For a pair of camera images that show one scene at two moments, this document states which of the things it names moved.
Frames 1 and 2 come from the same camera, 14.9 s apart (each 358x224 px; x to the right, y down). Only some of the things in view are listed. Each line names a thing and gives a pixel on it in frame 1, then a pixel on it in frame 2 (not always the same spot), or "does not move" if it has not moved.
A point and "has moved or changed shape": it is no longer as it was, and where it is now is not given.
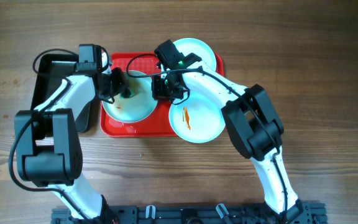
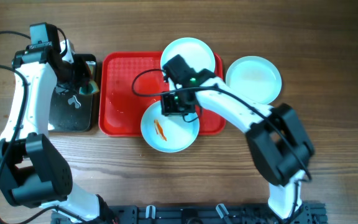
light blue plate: [189, 45] does not move
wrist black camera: [90, 56] -> [43, 35]
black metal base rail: [314, 213] does not move
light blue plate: [199, 119] -> [168, 134]
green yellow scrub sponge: [125, 93] has moved or changed shape
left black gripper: [122, 81] -> [82, 61]
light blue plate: [138, 106] -> [255, 77]
